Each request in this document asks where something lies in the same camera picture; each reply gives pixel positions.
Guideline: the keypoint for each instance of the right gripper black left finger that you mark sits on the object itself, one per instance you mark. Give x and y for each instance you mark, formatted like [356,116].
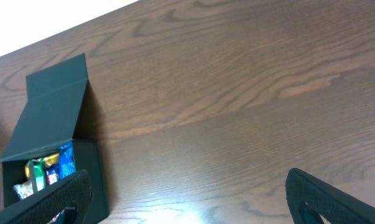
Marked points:
[74,192]

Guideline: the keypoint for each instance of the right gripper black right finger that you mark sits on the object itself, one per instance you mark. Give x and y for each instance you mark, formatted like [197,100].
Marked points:
[311,200]

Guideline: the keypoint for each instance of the purple Dairy Milk bar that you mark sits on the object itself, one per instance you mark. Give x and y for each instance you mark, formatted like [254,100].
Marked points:
[53,174]

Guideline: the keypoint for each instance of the blue Oreo cookie pack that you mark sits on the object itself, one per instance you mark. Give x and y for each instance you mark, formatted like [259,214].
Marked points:
[66,160]

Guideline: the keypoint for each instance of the green chocolate bar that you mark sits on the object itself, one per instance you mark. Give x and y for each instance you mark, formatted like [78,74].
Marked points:
[37,175]

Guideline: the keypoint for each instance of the Haribo gummy bag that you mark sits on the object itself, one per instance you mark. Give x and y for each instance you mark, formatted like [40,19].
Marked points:
[23,190]

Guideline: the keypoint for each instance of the black gift box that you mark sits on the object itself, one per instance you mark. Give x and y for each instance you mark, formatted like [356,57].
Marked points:
[56,117]

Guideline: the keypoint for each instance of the yellow Hacks candy bag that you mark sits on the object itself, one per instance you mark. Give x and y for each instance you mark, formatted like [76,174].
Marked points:
[45,162]

